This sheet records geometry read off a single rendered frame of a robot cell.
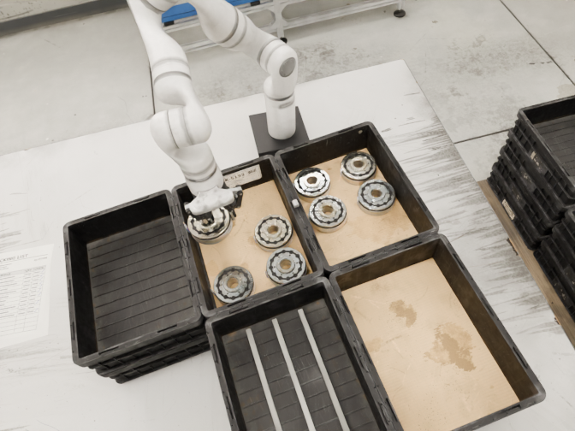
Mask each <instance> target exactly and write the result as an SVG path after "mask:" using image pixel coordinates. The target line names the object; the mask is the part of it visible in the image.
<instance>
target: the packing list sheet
mask: <svg viewBox="0 0 575 431"><path fill-rule="evenodd" d="M53 247H54V244H50V245H42V246H37V247H33V248H28V249H24V250H18V251H11V252H5V253H0V348H3V347H6V346H9V345H14V344H18V343H21V342H24V341H28V340H30V339H36V338H39V337H42V336H45V335H48V327H49V308H50V268H51V259H52V253H53Z"/></svg>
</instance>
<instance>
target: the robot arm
mask: <svg viewBox="0 0 575 431"><path fill-rule="evenodd" d="M128 1H129V4H130V6H131V9H132V11H133V15H134V18H135V20H136V23H137V26H138V28H139V31H140V34H141V36H142V39H143V41H144V43H145V47H146V50H147V54H148V57H149V61H150V65H151V75H152V79H153V85H154V90H155V93H156V96H157V99H158V100H159V101H160V102H162V103H165V104H169V105H183V107H180V108H175V109H169V110H165V111H161V112H158V113H156V114H155V115H154V116H153V117H152V119H151V124H150V129H151V136H152V137H153V139H154V141H155V142H156V144H157V146H158V147H159V148H160V149H161V150H162V151H163V152H164V153H165V154H167V155H168V156H169V157H170V158H171V159H173V160H174V161H175V162H176V163H177V164H178V165H179V167H180V169H181V172H182V173H183V174H184V177H185V181H186V183H187V185H188V187H189V189H190V191H191V193H192V195H193V197H194V199H193V201H192V202H191V203H188V202H185V203H184V206H185V210H186V213H187V214H189V215H190V216H191V217H193V218H194V219H196V220H197V221H202V220H204V219H206V220H207V221H208V223H211V222H213V220H214V219H213V216H212V210H216V209H219V208H221V207H223V208H224V209H226V210H228V212H229V214H230V216H231V218H232V221H233V220H235V219H234V218H235V217H236V213H235V210H234V209H238V208H240V207H241V202H242V198H243V191H242V189H241V186H240V185H236V186H235V188H229V187H228V186H226V183H225V180H224V178H223V176H222V172H221V170H220V168H219V166H218V165H217V163H216V160H215V158H214V156H213V153H212V151H211V149H210V147H209V145H208V144H207V143H205V142H206V141H207V140H208V139H209V138H210V135H211V132H212V126H211V122H210V118H209V116H208V115H207V113H206V112H205V109H204V108H203V106H202V104H201V103H200V101H199V99H198V97H197V94H196V92H195V90H194V87H193V81H192V76H191V72H190V68H189V64H188V60H187V56H186V54H185V52H184V50H183V49H182V48H181V47H180V46H179V45H178V43H176V42H175V41H174V40H173V39H172V38H171V37H170V36H169V35H168V34H167V33H166V32H165V31H164V30H163V27H162V14H163V13H164V12H166V11H167V10H168V9H170V8H171V7H172V6H174V5H175V4H176V3H178V2H179V1H180V0H128ZM183 1H186V2H188V3H190V4H191V5H192V6H193V7H194V8H195V9H196V11H197V14H198V17H199V23H200V26H201V27H202V30H203V32H204V33H205V35H206V37H207V38H209V39H210V40H211V41H213V42H215V43H217V44H219V45H221V46H222V47H223V48H225V49H228V50H231V51H241V52H243V53H245V54H246V55H248V56H249V57H250V58H251V59H252V60H253V61H254V62H255V63H257V65H258V66H259V67H261V68H262V69H263V70H264V71H266V72H267V73H268V74H269V75H270V76H269V77H268V78H267V79H266V80H265V82H264V98H265V106H266V115H267V123H268V131H269V134H270V136H271V137H273V138H275V139H288V138H290V137H291V136H293V134H294V133H295V95H294V87H295V85H296V82H297V75H298V57H297V54H296V52H295V50H293V49H292V48H291V47H289V46H288V45H287V44H285V43H284V42H283V41H281V40H280V39H279V38H277V37H275V36H273V35H270V34H268V33H266V32H264V31H262V30H260V29H258V28H257V27H255V26H254V24H253V23H252V21H251V20H250V19H249V18H248V17H247V16H246V15H245V14H243V13H242V12H241V11H239V10H238V9H237V8H236V7H234V6H233V5H231V4H230V3H228V2H226V1H225V0H183Z"/></svg>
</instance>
